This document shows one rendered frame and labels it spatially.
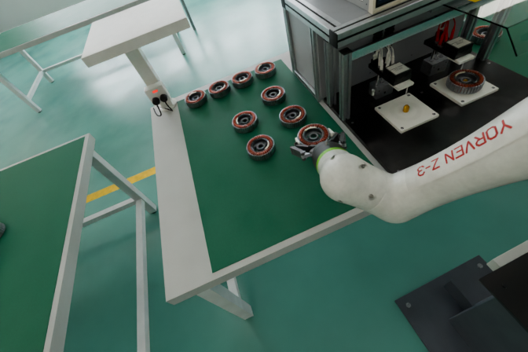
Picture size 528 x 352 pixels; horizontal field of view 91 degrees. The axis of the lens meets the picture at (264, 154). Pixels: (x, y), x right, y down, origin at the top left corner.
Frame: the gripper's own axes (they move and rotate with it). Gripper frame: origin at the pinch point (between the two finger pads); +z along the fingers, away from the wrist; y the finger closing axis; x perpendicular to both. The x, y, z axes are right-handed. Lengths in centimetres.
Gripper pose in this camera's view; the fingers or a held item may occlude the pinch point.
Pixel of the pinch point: (313, 137)
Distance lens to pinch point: 92.4
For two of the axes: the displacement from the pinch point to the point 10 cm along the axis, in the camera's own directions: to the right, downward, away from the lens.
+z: -0.1, -3.2, 9.5
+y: 9.6, -2.7, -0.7
